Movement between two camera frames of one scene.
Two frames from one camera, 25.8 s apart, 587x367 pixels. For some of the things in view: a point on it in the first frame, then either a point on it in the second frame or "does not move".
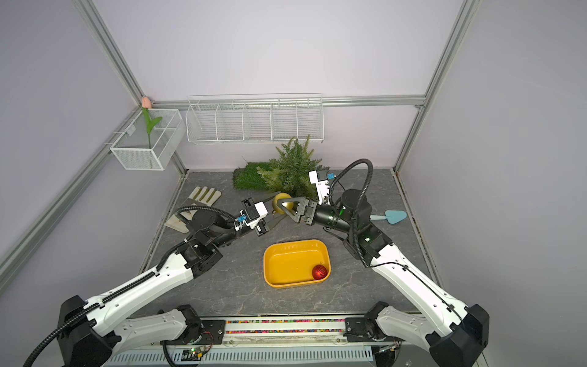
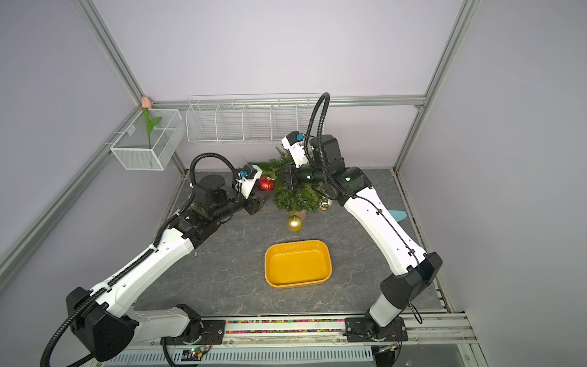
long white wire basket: x=278 y=118 does not move
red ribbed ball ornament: x=319 y=271 → x=265 y=183
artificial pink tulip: x=147 y=105 does not move
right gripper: x=308 y=210 → x=290 y=176
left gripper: x=260 y=232 → x=254 y=205
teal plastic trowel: x=392 y=216 does not move
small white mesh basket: x=167 y=137 does not move
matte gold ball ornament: x=288 y=205 → x=295 y=223
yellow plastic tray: x=290 y=264 does not move
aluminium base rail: x=287 y=330 does not move
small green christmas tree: x=289 y=172 does not move
